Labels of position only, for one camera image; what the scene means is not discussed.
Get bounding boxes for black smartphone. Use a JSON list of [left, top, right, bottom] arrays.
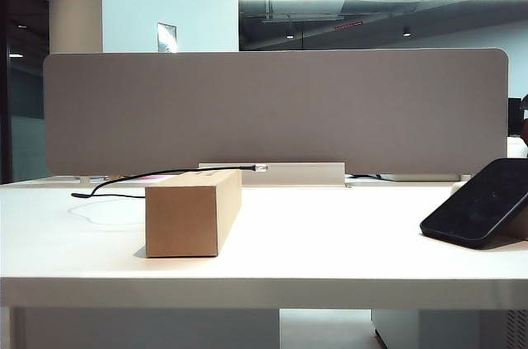
[[419, 158, 528, 250]]

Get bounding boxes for black monitor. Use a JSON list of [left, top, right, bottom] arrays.
[[508, 97, 521, 136]]

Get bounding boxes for white rounded appliance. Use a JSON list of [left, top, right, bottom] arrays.
[[506, 136, 528, 159]]

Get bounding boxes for black charging cable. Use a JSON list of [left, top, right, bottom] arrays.
[[70, 163, 269, 200]]

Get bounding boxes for framed wall notice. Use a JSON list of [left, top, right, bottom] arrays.
[[156, 21, 178, 54]]

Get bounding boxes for brown cardboard box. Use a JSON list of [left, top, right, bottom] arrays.
[[144, 169, 243, 258]]

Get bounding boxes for grey-brown desk divider panel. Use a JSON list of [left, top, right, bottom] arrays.
[[43, 48, 512, 177]]

